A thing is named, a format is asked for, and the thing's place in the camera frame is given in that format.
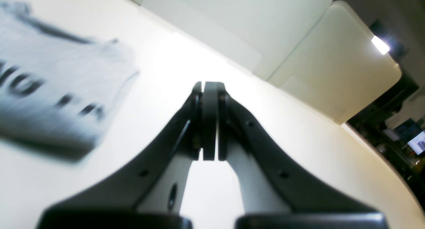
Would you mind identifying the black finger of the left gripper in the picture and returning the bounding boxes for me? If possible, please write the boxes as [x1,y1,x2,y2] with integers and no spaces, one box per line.
[217,83,388,229]

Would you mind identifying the distant monitor screen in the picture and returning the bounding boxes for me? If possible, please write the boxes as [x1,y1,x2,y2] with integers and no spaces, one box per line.
[408,131,425,155]

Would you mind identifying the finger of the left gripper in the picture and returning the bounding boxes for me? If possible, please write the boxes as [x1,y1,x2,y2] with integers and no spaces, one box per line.
[37,82,202,229]

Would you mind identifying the grey T-shirt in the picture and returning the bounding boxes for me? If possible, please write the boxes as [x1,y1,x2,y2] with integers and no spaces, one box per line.
[0,0,140,161]

